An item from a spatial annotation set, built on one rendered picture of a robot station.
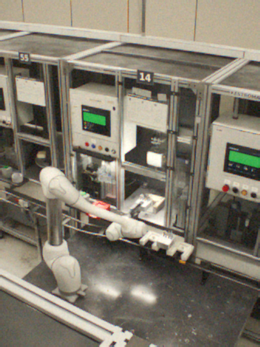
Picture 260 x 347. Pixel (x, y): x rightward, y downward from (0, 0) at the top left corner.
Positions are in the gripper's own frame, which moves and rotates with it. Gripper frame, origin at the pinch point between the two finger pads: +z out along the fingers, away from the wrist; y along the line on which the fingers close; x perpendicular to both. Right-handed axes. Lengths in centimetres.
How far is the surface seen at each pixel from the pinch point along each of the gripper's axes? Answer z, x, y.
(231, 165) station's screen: 1, -64, 53
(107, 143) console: 3, 30, 43
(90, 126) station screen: 1, 43, 55
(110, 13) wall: 361, 266, 70
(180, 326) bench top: -58, -64, -34
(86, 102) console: 3, 48, 71
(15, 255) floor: -11, 137, -104
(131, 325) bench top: -74, -37, -34
